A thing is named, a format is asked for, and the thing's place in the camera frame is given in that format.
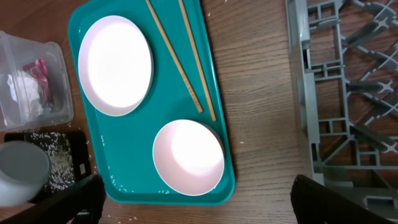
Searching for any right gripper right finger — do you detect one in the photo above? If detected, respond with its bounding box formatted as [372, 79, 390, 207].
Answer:
[290, 174, 393, 224]

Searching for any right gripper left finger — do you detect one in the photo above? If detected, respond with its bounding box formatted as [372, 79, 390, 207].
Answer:
[1, 174, 106, 224]

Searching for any white rice pile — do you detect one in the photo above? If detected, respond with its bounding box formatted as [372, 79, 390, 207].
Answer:
[26, 132, 75, 194]

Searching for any grey bowl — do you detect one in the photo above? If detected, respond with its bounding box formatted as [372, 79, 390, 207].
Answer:
[1, 141, 52, 207]

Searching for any white bowl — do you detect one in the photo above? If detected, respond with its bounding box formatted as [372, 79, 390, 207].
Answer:
[152, 119, 225, 197]

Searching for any white napkin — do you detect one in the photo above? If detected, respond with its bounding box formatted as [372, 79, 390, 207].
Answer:
[16, 71, 43, 120]

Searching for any red snack wrapper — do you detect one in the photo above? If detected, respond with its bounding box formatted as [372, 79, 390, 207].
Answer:
[22, 57, 53, 108]

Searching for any grey dishwasher rack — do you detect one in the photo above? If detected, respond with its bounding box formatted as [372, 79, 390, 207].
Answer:
[285, 0, 397, 220]

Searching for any black rectangular tray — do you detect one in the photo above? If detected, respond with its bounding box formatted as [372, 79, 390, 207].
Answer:
[4, 131, 91, 203]

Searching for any teal plastic serving tray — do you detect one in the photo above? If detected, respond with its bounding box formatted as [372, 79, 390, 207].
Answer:
[68, 0, 236, 206]

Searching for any clear plastic bin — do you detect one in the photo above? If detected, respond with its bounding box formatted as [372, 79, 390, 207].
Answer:
[1, 31, 74, 131]

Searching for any right wooden chopstick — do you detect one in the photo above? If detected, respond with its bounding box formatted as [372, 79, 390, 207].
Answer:
[178, 0, 216, 121]

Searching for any wooden chopstick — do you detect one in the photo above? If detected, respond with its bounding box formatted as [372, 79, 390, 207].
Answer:
[146, 0, 203, 113]
[178, 0, 216, 121]

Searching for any large white round plate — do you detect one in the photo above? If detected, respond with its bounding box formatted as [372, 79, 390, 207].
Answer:
[78, 15, 154, 116]

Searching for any left wooden chopstick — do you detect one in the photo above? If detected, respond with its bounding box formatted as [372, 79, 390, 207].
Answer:
[146, 0, 203, 113]

